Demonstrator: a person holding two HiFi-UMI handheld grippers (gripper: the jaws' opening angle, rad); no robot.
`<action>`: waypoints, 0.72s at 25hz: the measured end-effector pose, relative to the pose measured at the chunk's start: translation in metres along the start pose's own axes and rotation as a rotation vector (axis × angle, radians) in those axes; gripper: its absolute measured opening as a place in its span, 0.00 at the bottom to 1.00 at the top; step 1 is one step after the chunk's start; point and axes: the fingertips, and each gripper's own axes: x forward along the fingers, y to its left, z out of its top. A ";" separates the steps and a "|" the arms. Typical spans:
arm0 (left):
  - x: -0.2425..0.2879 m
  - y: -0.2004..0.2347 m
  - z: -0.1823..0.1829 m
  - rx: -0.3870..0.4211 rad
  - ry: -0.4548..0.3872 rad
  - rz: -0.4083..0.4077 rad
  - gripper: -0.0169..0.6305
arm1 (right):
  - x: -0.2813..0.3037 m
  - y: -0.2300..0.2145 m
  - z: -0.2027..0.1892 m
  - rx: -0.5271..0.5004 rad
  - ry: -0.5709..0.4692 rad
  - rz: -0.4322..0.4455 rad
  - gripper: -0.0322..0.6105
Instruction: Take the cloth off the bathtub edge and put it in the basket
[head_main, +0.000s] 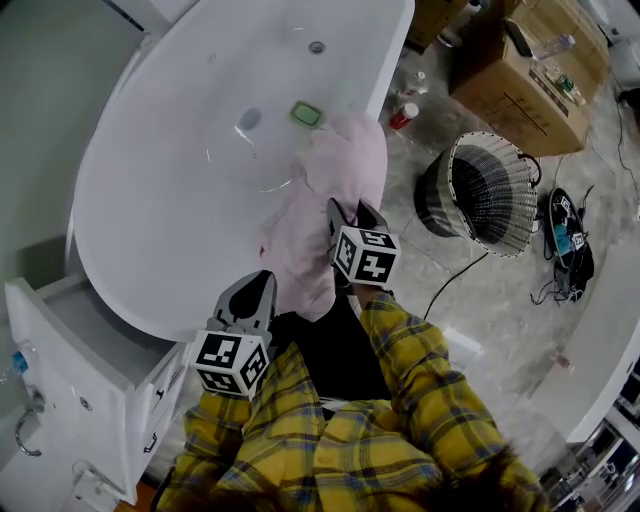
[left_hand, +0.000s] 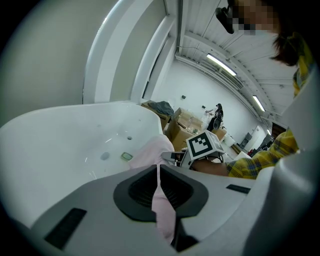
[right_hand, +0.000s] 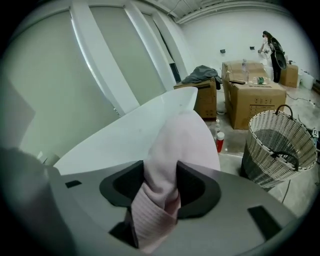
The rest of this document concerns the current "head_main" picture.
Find person's yellow plaid shirt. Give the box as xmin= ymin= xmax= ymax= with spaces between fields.
xmin=154 ymin=292 xmax=549 ymax=512

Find chrome faucet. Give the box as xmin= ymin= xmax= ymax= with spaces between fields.
xmin=13 ymin=389 xmax=46 ymax=457

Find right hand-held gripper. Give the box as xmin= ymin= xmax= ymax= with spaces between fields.
xmin=326 ymin=197 xmax=403 ymax=290

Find large cardboard box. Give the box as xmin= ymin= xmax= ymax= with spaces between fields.
xmin=448 ymin=17 xmax=609 ymax=159

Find white vanity cabinet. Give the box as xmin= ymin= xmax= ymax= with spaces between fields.
xmin=0 ymin=277 xmax=191 ymax=506

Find black bag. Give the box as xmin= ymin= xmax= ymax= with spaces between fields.
xmin=564 ymin=242 xmax=596 ymax=301

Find clear bottle green label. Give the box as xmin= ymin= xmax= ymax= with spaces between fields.
xmin=547 ymin=67 xmax=586 ymax=106

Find woven laundry basket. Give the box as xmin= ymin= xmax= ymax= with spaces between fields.
xmin=413 ymin=130 xmax=544 ymax=259

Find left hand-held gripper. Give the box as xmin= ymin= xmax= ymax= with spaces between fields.
xmin=189 ymin=271 xmax=279 ymax=399

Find clear water bottle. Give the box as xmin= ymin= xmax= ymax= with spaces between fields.
xmin=529 ymin=33 xmax=576 ymax=61

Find red bottle white cap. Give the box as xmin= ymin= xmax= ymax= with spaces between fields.
xmin=388 ymin=102 xmax=420 ymax=131

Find black oval tray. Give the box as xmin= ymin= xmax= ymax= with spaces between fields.
xmin=547 ymin=187 xmax=586 ymax=271

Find white bathtub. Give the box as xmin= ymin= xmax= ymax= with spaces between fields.
xmin=69 ymin=0 xmax=416 ymax=344

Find black power cable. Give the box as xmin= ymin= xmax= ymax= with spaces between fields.
xmin=423 ymin=252 xmax=489 ymax=321

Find person's right forearm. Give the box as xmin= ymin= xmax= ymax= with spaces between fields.
xmin=352 ymin=283 xmax=501 ymax=451

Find person's left forearm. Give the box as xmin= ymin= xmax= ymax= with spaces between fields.
xmin=182 ymin=389 xmax=256 ymax=461

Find person's black trousers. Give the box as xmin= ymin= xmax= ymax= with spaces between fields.
xmin=269 ymin=294 xmax=391 ymax=401

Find clear bottle blue label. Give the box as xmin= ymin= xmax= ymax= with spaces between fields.
xmin=0 ymin=349 xmax=31 ymax=386

